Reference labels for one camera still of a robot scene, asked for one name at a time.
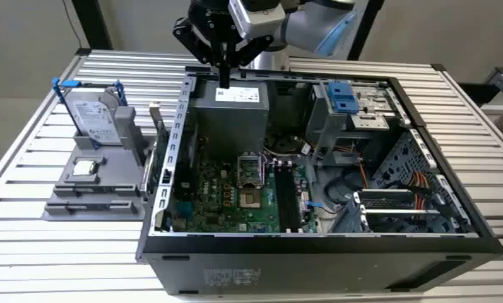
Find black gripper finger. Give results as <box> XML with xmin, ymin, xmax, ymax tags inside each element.
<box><xmin>171</xmin><ymin>18</ymin><xmax>226</xmax><ymax>89</ymax></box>
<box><xmin>225</xmin><ymin>35</ymin><xmax>274</xmax><ymax>89</ymax></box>

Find black RAM slot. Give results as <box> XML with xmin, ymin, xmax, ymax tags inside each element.
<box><xmin>285</xmin><ymin>160</ymin><xmax>299</xmax><ymax>234</ymax></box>
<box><xmin>281</xmin><ymin>160</ymin><xmax>294</xmax><ymax>234</ymax></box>
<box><xmin>290</xmin><ymin>160</ymin><xmax>306</xmax><ymax>234</ymax></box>
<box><xmin>275</xmin><ymin>160</ymin><xmax>290</xmax><ymax>234</ymax></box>

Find black upright post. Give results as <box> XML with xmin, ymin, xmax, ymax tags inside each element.
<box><xmin>71</xmin><ymin>0</ymin><xmax>114</xmax><ymax>51</ymax></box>
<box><xmin>347</xmin><ymin>0</ymin><xmax>386</xmax><ymax>61</ymax></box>

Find black data cable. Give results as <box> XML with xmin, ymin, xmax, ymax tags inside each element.
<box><xmin>323</xmin><ymin>174</ymin><xmax>362</xmax><ymax>206</ymax></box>

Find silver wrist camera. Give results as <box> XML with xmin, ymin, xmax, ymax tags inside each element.
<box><xmin>229</xmin><ymin>0</ymin><xmax>287</xmax><ymax>40</ymax></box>

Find grey metal drive cage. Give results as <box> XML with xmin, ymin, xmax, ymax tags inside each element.
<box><xmin>307</xmin><ymin>80</ymin><xmax>409</xmax><ymax>165</ymax></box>

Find orange wire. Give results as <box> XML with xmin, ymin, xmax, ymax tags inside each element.
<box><xmin>358</xmin><ymin>158</ymin><xmax>370</xmax><ymax>191</ymax></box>

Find black PC case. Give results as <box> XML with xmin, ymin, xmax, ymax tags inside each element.
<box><xmin>135</xmin><ymin>65</ymin><xmax>503</xmax><ymax>296</ymax></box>

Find black round speaker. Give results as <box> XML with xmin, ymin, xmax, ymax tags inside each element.
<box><xmin>271</xmin><ymin>134</ymin><xmax>307</xmax><ymax>156</ymax></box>

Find metal disk bay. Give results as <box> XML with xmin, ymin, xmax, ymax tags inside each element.
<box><xmin>331</xmin><ymin>187</ymin><xmax>461</xmax><ymax>235</ymax></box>

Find CPU socket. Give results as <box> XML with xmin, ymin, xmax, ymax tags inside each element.
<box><xmin>238</xmin><ymin>188</ymin><xmax>265</xmax><ymax>210</ymax></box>

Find hard disk in blue carrier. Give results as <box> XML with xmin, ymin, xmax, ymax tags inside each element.
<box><xmin>51</xmin><ymin>78</ymin><xmax>129</xmax><ymax>149</ymax></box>

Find red yellow wire bundle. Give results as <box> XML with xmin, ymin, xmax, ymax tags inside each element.
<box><xmin>406</xmin><ymin>171</ymin><xmax>431</xmax><ymax>213</ymax></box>

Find grey parts rack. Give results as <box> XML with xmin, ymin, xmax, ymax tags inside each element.
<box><xmin>42</xmin><ymin>105</ymin><xmax>159</xmax><ymax>223</ymax></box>

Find silver CPU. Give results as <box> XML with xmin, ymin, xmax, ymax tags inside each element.
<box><xmin>73</xmin><ymin>160</ymin><xmax>98</xmax><ymax>176</ymax></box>

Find blue plastic drive latch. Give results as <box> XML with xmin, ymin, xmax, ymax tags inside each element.
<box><xmin>326</xmin><ymin>80</ymin><xmax>359</xmax><ymax>114</ymax></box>

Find yellow black power wires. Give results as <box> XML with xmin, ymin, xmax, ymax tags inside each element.
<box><xmin>262</xmin><ymin>144</ymin><xmax>317</xmax><ymax>159</ymax></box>

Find green motherboard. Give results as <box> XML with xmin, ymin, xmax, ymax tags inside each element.
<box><xmin>171</xmin><ymin>154</ymin><xmax>319</xmax><ymax>235</ymax></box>

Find green graphics card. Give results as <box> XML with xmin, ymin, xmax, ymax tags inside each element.
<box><xmin>141</xmin><ymin>100</ymin><xmax>171</xmax><ymax>203</ymax></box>

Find metal socket cover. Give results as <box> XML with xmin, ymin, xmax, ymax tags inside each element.
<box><xmin>237</xmin><ymin>152</ymin><xmax>265</xmax><ymax>187</ymax></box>

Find grey power supply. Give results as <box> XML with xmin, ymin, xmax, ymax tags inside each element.
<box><xmin>190</xmin><ymin>80</ymin><xmax>271</xmax><ymax>158</ymax></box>

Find wire locking lever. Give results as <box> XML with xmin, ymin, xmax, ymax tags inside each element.
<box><xmin>259</xmin><ymin>150</ymin><xmax>274</xmax><ymax>189</ymax></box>

